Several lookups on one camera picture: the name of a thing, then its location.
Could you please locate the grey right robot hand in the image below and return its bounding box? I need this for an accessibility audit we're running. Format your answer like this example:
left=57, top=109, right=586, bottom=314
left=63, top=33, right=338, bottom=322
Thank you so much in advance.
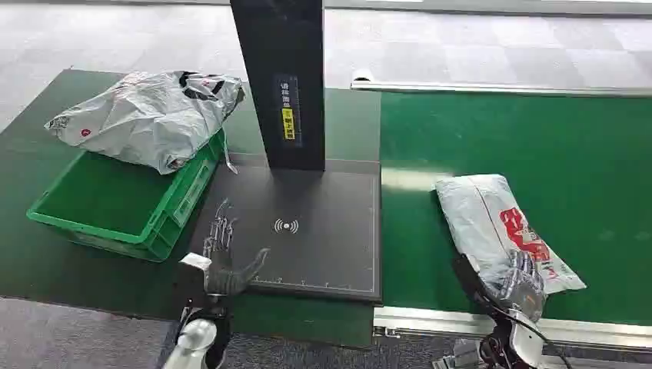
left=487, top=249, right=547, bottom=323

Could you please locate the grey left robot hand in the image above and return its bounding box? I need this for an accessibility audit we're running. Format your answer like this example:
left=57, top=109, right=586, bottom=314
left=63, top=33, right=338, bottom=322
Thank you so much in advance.
left=201, top=198, right=271, bottom=298

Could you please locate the grey parcel with red print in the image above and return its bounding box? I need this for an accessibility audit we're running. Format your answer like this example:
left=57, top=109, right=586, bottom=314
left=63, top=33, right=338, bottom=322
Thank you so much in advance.
left=434, top=174, right=587, bottom=307

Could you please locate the green plastic crate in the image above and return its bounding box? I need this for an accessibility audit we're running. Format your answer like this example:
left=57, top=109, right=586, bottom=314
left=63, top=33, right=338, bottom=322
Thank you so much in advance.
left=26, top=129, right=228, bottom=263

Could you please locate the green conveyor belt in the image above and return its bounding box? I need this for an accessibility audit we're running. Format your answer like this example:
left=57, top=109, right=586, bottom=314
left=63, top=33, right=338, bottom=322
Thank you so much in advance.
left=380, top=90, right=652, bottom=327

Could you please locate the crumpled grey parcel black print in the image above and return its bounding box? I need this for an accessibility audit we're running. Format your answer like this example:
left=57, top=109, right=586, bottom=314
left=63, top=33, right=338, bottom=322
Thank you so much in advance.
left=44, top=70, right=247, bottom=176

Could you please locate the yellow and black warning label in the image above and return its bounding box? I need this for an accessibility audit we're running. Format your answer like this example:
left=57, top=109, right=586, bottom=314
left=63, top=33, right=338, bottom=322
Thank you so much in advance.
left=275, top=75, right=302, bottom=148

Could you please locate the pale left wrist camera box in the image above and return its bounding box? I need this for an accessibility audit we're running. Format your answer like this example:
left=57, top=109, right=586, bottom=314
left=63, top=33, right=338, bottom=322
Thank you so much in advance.
left=175, top=252, right=213, bottom=302

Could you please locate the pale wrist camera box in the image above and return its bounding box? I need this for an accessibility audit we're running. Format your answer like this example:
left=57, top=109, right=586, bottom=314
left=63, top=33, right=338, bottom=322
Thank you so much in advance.
left=508, top=308, right=545, bottom=369
left=175, top=252, right=213, bottom=302

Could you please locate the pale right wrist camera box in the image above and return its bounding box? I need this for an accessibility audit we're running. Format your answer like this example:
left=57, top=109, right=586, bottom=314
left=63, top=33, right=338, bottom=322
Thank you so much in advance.
left=508, top=308, right=545, bottom=369

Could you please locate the silver conveyor side rail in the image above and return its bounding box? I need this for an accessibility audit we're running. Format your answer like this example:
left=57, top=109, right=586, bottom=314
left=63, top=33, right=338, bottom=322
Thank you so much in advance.
left=372, top=305, right=652, bottom=352
left=350, top=70, right=652, bottom=98

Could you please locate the black scanner base plate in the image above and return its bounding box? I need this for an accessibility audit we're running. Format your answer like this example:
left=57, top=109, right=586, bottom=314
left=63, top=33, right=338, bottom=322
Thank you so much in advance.
left=188, top=158, right=383, bottom=304

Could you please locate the black scanner post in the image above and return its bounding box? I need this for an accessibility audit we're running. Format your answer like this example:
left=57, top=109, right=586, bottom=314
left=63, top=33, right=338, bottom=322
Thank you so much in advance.
left=229, top=0, right=327, bottom=172

